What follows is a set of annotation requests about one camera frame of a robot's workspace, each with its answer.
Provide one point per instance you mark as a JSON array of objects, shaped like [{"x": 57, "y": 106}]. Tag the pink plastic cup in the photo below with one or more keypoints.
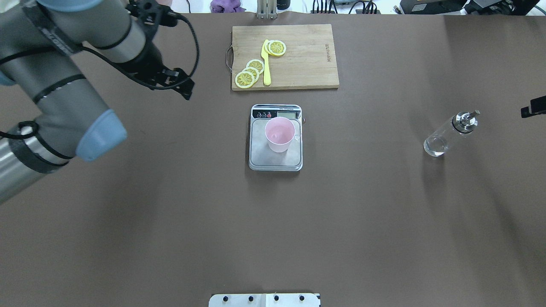
[{"x": 280, "y": 132}]

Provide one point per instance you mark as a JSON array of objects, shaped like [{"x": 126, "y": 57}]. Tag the glass sauce bottle metal cap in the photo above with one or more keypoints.
[{"x": 456, "y": 128}]

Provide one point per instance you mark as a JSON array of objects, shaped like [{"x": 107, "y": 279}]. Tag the lemon slice top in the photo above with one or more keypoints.
[{"x": 276, "y": 48}]

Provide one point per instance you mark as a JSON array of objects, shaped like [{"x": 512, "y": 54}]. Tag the purple cloth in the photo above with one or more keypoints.
[{"x": 226, "y": 6}]

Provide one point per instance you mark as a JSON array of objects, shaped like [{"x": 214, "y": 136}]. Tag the black thermos bottle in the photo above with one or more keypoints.
[{"x": 283, "y": 4}]

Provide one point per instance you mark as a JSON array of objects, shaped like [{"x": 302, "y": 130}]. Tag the yellow plastic knife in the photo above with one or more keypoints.
[{"x": 266, "y": 72}]

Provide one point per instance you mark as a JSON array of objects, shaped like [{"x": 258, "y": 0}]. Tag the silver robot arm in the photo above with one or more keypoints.
[{"x": 38, "y": 39}]

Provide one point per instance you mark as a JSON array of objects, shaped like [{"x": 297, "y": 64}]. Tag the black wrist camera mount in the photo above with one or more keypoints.
[{"x": 150, "y": 15}]

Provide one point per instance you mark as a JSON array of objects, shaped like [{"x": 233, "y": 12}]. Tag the bamboo cutting board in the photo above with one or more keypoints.
[{"x": 308, "y": 63}]

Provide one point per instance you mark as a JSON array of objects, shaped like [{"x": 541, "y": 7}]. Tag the lemon slice hidden pair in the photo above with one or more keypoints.
[{"x": 254, "y": 72}]

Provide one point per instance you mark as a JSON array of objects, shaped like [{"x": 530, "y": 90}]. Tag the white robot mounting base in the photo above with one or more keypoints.
[{"x": 265, "y": 300}]

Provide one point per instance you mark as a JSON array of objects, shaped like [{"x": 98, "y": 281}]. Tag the silver digital kitchen scale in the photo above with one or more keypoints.
[{"x": 260, "y": 156}]

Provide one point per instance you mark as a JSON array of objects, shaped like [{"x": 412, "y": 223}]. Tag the aluminium frame post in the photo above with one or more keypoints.
[{"x": 266, "y": 9}]

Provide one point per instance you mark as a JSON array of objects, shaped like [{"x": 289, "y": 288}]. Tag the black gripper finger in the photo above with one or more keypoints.
[{"x": 537, "y": 107}]

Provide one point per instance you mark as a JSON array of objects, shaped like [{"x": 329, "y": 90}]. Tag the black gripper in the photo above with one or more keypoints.
[{"x": 150, "y": 61}]

